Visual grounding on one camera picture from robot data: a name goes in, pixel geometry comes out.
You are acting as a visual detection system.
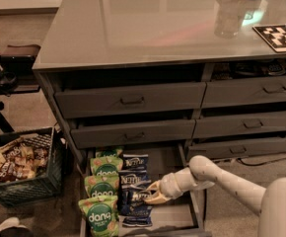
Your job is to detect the white shoe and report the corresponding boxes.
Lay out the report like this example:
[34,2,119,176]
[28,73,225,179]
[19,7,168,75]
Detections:
[0,217,33,237]

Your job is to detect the black white marker board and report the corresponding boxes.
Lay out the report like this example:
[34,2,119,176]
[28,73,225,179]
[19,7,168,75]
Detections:
[252,24,286,52]

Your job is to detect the brown snack bags pile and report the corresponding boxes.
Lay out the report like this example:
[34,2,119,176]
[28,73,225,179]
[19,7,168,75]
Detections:
[0,133,51,183]

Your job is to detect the grey counter cabinet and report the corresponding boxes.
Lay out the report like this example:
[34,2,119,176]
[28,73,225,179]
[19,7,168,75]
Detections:
[34,0,286,164]

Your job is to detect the grey drawer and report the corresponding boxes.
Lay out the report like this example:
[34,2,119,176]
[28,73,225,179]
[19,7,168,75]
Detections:
[186,137,286,160]
[54,82,205,119]
[193,111,286,138]
[202,76,286,109]
[71,119,195,149]

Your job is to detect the dark green plastic crate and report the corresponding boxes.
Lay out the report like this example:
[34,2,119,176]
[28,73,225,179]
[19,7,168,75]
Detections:
[0,127,64,207]

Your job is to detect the middle left grey drawer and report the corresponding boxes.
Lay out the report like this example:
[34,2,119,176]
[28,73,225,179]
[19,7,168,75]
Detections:
[71,119,195,149]

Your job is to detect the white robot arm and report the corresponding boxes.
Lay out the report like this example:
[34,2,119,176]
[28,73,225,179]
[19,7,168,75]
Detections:
[145,155,286,237]

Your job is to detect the front green Dang bag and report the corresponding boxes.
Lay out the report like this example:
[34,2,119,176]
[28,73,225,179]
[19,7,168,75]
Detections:
[78,196,118,237]

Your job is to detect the black floor cable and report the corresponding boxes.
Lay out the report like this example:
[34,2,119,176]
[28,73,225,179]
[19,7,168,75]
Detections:
[237,150,286,168]

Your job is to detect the back green Dang bag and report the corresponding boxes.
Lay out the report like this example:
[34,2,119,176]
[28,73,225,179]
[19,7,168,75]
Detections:
[95,147,123,158]

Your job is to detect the top right grey drawer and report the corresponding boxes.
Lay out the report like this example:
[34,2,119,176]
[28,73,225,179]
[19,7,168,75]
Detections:
[202,76,286,109]

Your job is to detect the middle right grey drawer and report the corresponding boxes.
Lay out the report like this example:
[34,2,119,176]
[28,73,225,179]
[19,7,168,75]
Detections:
[193,111,286,138]

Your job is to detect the blue kettle chip bag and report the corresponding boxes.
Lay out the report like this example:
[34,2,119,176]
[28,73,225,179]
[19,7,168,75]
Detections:
[119,182,152,217]
[122,154,149,170]
[122,216,152,227]
[119,170,150,185]

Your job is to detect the black chair with armrest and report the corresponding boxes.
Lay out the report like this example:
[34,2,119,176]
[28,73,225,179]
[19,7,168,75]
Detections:
[0,32,42,134]

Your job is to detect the top left grey drawer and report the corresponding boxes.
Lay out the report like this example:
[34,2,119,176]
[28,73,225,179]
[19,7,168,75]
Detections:
[54,82,205,119]

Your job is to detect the bottom right grey drawer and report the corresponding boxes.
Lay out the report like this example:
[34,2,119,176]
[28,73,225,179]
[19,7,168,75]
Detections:
[186,137,286,160]

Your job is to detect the green dang bag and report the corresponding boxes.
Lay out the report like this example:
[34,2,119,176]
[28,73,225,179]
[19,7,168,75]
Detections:
[78,196,118,237]
[90,156,123,176]
[95,147,123,158]
[84,175,119,198]

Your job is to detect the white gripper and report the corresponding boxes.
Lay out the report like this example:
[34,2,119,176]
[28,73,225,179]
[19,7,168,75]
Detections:
[145,168,197,205]

